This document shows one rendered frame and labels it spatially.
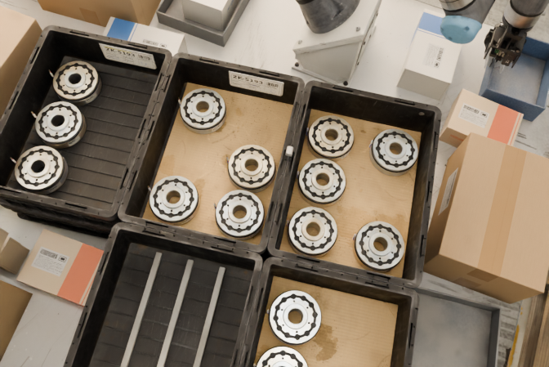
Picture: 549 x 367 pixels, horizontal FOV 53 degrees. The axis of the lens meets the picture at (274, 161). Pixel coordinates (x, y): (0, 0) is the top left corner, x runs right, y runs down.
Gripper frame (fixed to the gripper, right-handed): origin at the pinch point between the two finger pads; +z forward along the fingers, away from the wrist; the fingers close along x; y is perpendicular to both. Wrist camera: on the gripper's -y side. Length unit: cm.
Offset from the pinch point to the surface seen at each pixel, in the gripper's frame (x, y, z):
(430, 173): -7.1, 44.6, -16.2
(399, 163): -13.5, 41.6, -9.9
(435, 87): -11.5, 12.4, 1.3
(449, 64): -10.2, 6.9, -2.5
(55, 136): -85, 66, -15
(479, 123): 1.2, 19.4, -0.1
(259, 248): -33, 73, -18
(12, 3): -127, 32, -2
